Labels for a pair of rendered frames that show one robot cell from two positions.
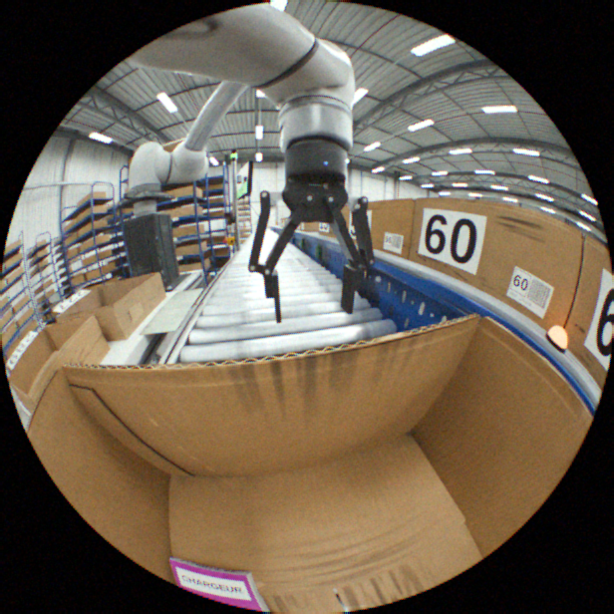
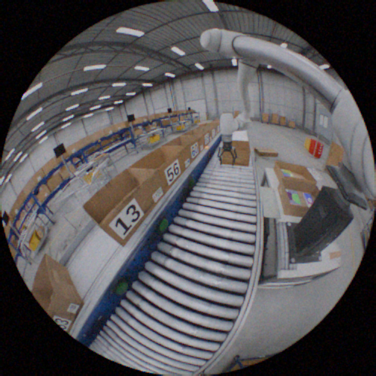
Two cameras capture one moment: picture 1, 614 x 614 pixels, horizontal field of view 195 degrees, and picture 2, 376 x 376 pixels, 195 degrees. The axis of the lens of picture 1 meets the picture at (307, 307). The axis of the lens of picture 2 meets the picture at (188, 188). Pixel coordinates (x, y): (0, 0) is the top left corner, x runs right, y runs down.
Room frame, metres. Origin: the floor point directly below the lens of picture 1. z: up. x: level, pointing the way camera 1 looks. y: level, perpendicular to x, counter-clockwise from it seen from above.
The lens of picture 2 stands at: (1.08, 0.30, 1.29)
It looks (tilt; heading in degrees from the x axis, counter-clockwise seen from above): 38 degrees down; 225
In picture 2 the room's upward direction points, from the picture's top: 11 degrees counter-clockwise
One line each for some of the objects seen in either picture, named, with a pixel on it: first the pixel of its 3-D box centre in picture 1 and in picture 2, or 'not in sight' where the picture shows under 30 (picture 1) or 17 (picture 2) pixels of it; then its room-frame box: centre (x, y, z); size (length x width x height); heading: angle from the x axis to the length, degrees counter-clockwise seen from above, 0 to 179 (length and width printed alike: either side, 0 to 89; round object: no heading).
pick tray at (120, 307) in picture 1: (107, 307); (304, 198); (0.33, 0.68, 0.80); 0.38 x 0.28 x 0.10; 104
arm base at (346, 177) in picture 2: (142, 193); (350, 175); (0.63, 0.71, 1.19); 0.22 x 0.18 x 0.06; 5
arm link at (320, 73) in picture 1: (309, 72); (227, 123); (0.22, 0.00, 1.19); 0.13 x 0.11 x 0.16; 146
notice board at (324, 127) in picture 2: not in sight; (324, 136); (-3.37, 2.43, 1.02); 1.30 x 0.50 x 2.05; 2
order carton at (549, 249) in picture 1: (503, 253); (184, 147); (0.27, -0.45, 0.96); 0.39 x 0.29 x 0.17; 14
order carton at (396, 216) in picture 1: (401, 229); (162, 165); (0.65, -0.36, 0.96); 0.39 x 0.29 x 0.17; 14
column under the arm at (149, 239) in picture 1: (152, 251); (321, 225); (0.65, 0.71, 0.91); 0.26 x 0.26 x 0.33; 16
